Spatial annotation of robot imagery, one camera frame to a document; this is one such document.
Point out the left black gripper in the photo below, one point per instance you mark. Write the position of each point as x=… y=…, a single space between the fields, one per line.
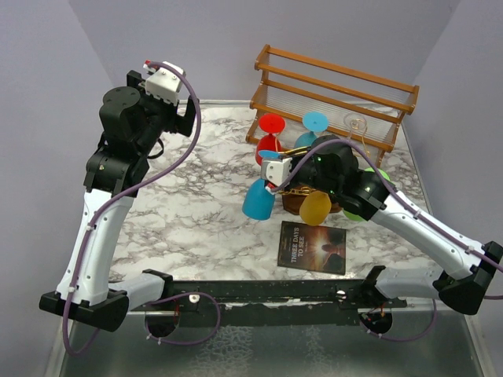
x=181 y=123

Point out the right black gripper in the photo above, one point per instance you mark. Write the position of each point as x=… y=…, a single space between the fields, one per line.
x=295 y=159

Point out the yellow plastic wine glass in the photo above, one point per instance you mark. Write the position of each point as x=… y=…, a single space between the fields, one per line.
x=315 y=208

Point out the gold wire wine glass rack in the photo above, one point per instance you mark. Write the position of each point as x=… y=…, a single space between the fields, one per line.
x=292 y=198

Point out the light blue plastic wine glass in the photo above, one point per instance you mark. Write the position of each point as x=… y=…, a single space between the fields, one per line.
x=314 y=122

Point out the green plastic wine glass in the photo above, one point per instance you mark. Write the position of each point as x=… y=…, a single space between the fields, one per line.
x=364 y=196

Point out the clear wine glass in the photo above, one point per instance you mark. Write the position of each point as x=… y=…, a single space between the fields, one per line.
x=356 y=125

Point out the red plastic wine glass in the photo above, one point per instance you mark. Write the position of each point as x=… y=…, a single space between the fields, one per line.
x=272 y=124

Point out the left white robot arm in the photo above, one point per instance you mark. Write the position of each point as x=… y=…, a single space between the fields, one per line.
x=133 y=118

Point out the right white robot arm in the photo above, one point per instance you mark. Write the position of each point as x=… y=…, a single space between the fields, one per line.
x=329 y=166

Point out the wooden two-tier shelf rack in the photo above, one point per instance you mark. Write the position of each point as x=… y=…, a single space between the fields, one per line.
x=291 y=85

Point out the dark book three days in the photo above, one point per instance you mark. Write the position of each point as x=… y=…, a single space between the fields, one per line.
x=319 y=249

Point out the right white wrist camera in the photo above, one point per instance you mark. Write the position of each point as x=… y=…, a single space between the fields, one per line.
x=275 y=171

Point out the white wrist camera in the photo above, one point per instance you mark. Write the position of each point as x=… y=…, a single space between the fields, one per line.
x=275 y=171
x=162 y=84

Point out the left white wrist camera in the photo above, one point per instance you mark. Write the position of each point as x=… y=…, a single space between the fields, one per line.
x=162 y=84

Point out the black metal base rail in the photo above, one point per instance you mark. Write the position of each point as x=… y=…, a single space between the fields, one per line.
x=257 y=303

